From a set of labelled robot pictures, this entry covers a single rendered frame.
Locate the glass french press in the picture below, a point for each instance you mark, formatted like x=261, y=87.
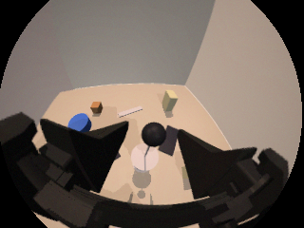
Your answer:
x=145, y=155

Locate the blue cylinder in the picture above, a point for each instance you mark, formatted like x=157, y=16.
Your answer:
x=80, y=122

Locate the olive-tan rectangular block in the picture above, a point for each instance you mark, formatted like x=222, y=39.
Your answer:
x=169, y=100
x=184, y=173

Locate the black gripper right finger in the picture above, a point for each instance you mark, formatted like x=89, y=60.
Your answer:
x=205, y=164

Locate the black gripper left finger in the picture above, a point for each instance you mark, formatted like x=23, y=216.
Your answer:
x=94, y=151

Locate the brown cube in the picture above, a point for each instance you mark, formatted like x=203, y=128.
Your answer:
x=96, y=107

